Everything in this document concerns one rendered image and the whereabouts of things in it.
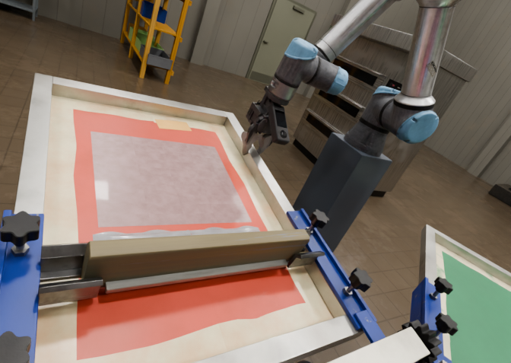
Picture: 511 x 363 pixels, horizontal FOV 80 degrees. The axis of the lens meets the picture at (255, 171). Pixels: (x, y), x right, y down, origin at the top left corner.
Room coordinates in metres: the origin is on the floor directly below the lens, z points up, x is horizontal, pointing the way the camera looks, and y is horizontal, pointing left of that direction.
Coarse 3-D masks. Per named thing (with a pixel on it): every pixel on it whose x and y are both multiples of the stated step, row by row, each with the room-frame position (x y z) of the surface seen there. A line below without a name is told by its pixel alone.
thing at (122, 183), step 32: (96, 128) 0.67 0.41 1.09; (128, 128) 0.73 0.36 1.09; (96, 160) 0.57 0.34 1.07; (128, 160) 0.62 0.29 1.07; (160, 160) 0.68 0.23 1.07; (96, 192) 0.49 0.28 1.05; (128, 192) 0.53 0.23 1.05; (160, 192) 0.57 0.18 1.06; (96, 224) 0.42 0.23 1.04; (128, 224) 0.45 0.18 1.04; (160, 224) 0.49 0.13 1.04; (160, 288) 0.37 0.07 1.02; (192, 288) 0.39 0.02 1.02; (96, 320) 0.28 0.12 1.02; (128, 320) 0.30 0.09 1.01; (160, 320) 0.32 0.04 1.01; (192, 320) 0.34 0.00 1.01; (96, 352) 0.24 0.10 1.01
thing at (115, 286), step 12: (252, 264) 0.47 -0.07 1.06; (264, 264) 0.48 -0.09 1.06; (276, 264) 0.50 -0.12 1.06; (156, 276) 0.35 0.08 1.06; (168, 276) 0.36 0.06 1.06; (180, 276) 0.37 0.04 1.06; (192, 276) 0.38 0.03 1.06; (204, 276) 0.39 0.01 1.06; (216, 276) 0.41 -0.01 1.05; (108, 288) 0.30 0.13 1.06; (120, 288) 0.31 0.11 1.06; (132, 288) 0.32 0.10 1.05
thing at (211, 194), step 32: (192, 128) 0.90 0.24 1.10; (192, 160) 0.74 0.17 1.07; (224, 160) 0.82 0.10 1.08; (192, 192) 0.62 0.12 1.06; (224, 192) 0.68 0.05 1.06; (192, 224) 0.53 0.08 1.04; (224, 224) 0.58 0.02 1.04; (256, 224) 0.63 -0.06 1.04; (224, 288) 0.42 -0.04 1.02; (256, 288) 0.46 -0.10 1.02; (288, 288) 0.50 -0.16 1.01; (224, 320) 0.37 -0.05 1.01
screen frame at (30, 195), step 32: (32, 96) 0.61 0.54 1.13; (64, 96) 0.72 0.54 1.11; (96, 96) 0.76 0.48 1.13; (128, 96) 0.82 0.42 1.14; (32, 128) 0.52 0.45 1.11; (32, 160) 0.45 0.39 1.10; (256, 160) 0.85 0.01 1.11; (32, 192) 0.39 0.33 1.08; (288, 224) 0.66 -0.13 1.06; (320, 288) 0.53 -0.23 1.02; (224, 352) 0.30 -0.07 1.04; (256, 352) 0.32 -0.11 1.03; (288, 352) 0.34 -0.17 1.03
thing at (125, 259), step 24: (96, 240) 0.31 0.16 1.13; (120, 240) 0.32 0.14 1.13; (144, 240) 0.34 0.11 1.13; (168, 240) 0.36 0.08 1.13; (192, 240) 0.38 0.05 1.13; (216, 240) 0.41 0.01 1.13; (240, 240) 0.43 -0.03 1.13; (264, 240) 0.46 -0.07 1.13; (288, 240) 0.50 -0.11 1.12; (96, 264) 0.29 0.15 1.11; (120, 264) 0.31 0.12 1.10; (144, 264) 0.33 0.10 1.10; (168, 264) 0.36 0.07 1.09; (192, 264) 0.38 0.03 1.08; (216, 264) 0.42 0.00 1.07; (240, 264) 0.45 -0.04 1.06
